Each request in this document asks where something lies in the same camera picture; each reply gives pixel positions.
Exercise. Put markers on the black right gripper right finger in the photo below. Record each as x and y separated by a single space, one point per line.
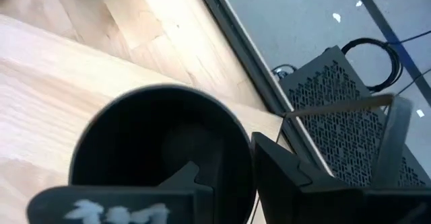
286 197

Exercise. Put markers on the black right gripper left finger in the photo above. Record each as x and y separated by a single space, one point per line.
182 197

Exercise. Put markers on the tall black cup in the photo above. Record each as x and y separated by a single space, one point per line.
151 133

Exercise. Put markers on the black perforated metal box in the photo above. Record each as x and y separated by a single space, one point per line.
336 123

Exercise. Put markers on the black aluminium rig frame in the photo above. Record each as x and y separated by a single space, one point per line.
235 39

